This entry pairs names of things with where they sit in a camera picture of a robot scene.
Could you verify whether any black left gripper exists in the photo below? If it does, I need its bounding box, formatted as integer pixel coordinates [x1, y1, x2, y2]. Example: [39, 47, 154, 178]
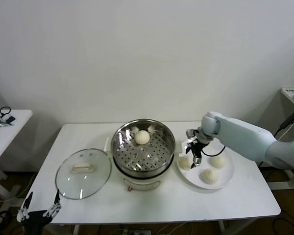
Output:
[17, 189, 62, 235]

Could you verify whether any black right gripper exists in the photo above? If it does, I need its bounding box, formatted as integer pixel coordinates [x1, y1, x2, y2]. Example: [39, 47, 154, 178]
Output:
[184, 139, 203, 170]

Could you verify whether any white steamed baozi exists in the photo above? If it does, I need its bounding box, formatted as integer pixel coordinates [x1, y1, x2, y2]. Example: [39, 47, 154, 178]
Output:
[178, 156, 194, 170]
[200, 168, 220, 185]
[209, 156, 226, 169]
[134, 130, 150, 145]

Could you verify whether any glass pot lid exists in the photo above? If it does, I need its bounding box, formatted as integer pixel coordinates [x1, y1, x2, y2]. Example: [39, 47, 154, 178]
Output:
[55, 148, 113, 200]

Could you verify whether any steel steamer basket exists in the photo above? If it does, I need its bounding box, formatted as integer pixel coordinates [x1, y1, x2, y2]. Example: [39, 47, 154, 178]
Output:
[104, 119, 184, 179]

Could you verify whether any white round plate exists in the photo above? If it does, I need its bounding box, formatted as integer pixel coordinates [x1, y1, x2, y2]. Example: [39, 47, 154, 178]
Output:
[175, 137, 235, 189]

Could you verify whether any white work table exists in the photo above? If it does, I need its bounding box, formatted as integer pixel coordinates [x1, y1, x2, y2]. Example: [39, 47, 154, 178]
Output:
[16, 120, 282, 235]

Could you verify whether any power strip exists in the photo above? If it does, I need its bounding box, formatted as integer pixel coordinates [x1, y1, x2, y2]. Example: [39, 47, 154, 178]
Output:
[122, 228, 151, 235]

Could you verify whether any black power adapter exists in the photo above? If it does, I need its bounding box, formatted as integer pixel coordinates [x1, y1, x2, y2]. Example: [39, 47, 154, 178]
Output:
[279, 112, 294, 130]

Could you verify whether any white side table with label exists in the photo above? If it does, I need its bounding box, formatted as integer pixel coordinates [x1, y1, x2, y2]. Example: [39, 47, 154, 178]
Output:
[269, 87, 294, 191]

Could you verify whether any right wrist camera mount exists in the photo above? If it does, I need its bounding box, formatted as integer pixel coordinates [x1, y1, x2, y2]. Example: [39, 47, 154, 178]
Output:
[185, 128, 199, 141]

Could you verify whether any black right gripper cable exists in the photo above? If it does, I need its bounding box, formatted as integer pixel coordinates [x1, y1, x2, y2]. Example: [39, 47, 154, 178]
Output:
[201, 145, 227, 157]

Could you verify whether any black floor cable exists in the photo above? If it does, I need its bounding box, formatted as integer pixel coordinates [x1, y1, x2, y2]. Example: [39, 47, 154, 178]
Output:
[0, 210, 13, 226]

